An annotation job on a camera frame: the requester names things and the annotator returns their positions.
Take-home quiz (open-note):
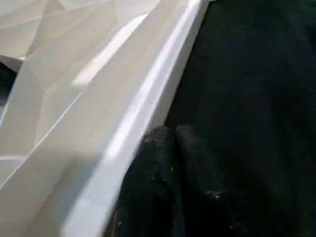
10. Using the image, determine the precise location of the white plastic table top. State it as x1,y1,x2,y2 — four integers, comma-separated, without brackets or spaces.
0,0,211,237

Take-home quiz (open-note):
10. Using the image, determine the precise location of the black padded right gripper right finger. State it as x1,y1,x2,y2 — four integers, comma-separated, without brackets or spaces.
175,124,250,237

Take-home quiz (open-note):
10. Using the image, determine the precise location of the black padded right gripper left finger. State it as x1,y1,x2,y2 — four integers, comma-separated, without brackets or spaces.
105,125,181,237

